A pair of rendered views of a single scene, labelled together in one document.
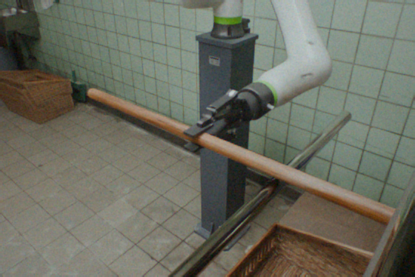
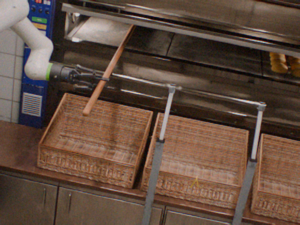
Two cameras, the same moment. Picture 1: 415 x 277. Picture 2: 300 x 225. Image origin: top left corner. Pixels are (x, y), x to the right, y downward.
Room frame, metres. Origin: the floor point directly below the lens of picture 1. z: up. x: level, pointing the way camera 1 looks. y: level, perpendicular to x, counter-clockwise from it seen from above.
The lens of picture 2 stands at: (2.07, 2.51, 2.38)
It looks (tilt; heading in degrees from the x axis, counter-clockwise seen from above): 24 degrees down; 235
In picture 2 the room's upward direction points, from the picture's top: 10 degrees clockwise
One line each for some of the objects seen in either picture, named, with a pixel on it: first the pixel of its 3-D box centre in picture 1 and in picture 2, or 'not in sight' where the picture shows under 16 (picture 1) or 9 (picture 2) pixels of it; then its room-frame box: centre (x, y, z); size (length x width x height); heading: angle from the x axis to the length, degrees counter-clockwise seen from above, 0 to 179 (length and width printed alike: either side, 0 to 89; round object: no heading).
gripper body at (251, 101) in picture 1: (238, 111); (71, 76); (0.76, -0.07, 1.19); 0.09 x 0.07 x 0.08; 141
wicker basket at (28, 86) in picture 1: (32, 82); not in sight; (3.12, 1.77, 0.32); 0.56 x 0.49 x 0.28; 58
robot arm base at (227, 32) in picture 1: (234, 26); not in sight; (1.54, -0.12, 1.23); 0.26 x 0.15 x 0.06; 141
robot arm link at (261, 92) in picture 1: (255, 101); (57, 73); (0.81, -0.12, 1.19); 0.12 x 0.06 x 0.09; 51
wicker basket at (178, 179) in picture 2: not in sight; (196, 159); (0.02, 0.15, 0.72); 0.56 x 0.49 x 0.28; 141
